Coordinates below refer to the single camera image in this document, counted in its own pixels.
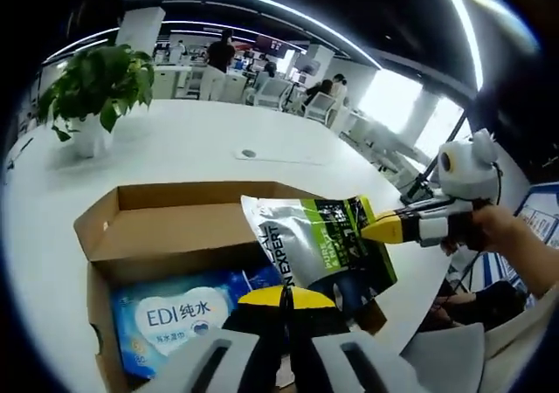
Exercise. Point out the dark wall screen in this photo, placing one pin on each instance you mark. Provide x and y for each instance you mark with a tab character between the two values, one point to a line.
271	44

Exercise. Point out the person's cream shirt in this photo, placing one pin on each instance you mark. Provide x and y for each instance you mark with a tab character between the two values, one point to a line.
524	323

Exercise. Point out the ceiling light strip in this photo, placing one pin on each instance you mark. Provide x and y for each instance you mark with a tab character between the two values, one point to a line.
467	26
262	6

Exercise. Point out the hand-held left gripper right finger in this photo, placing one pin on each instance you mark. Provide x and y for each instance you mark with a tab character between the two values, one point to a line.
323	349

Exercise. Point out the person's right hand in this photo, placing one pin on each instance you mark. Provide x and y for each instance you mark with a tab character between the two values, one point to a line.
498	229

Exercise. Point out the blue wet wipes pack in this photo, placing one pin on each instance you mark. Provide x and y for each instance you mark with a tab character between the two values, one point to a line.
174	314

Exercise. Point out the grey mesh office chair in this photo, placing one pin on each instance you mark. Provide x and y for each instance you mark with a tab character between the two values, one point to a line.
445	358

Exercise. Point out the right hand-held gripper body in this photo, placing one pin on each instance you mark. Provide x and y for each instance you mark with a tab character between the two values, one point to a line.
469	170

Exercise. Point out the blue white poster board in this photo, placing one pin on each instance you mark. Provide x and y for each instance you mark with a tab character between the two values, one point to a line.
539	218

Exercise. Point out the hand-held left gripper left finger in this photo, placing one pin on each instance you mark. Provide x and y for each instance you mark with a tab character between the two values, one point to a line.
244	349

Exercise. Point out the potted green plant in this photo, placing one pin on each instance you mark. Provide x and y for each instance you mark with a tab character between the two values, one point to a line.
96	78

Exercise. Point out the silver green soft pouch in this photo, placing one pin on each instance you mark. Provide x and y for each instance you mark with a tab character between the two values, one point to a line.
297	236

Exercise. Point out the brown cardboard shoe box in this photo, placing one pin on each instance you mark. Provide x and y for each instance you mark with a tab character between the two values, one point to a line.
174	231

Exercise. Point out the white office chair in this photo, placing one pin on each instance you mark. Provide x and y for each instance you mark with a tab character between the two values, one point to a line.
273	92
323	107

